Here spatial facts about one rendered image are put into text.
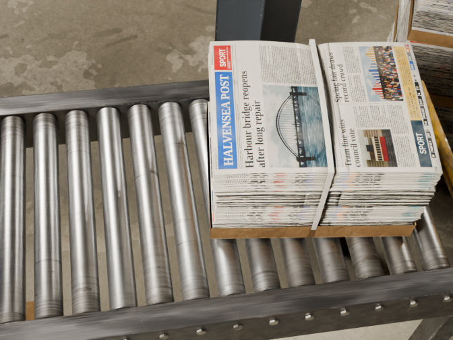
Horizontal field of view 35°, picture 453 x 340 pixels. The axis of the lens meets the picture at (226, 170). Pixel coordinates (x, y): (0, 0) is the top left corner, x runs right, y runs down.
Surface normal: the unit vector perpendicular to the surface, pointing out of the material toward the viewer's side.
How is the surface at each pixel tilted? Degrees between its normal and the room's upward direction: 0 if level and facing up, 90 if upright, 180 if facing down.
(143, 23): 0
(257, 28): 90
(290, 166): 2
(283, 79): 5
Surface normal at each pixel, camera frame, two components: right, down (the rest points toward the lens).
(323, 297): 0.05, -0.55
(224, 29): -0.70, 0.57
